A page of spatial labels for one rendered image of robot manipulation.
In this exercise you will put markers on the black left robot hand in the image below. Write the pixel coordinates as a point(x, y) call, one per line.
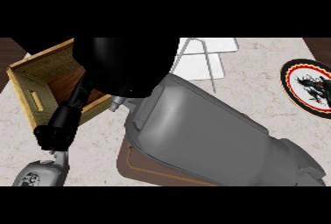
point(58, 134)

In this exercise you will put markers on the wooden wicker tray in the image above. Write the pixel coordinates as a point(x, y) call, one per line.
point(41, 73)

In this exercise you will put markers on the brown placemat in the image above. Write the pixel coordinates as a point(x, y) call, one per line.
point(138, 167)

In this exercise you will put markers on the round red-rimmed plate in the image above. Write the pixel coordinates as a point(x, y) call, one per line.
point(308, 87)

